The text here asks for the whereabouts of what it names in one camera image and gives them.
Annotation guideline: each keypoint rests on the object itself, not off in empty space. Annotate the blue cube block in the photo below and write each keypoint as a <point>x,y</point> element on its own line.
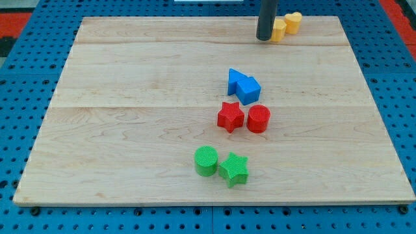
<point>248,90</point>

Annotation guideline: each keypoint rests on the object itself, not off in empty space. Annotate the red star block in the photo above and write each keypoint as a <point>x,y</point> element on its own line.
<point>230,116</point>

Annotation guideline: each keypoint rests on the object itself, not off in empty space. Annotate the green cylinder block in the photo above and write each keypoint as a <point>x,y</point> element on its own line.
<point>206,160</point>

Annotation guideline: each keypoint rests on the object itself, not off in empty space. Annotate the blue triangle block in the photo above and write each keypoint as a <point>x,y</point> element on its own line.
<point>233,77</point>

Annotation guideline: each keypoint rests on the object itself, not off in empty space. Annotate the red cylinder block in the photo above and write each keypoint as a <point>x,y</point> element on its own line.
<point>258,118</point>

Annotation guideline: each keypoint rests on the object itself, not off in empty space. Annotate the green star block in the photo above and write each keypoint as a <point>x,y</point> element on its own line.
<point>234,170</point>

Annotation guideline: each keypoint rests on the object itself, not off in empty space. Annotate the light wooden board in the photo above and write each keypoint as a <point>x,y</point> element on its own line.
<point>139,95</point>

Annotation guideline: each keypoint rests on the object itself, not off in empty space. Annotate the yellow pentagon block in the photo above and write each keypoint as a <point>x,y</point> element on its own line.
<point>278,30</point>

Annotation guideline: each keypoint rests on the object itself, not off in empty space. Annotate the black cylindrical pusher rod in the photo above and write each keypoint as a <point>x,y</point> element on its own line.
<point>266,18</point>

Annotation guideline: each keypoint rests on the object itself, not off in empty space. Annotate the yellow heart block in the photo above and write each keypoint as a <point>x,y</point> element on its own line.
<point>293,21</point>

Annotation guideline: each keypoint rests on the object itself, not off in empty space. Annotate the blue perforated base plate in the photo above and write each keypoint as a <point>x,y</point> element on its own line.
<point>33,66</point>

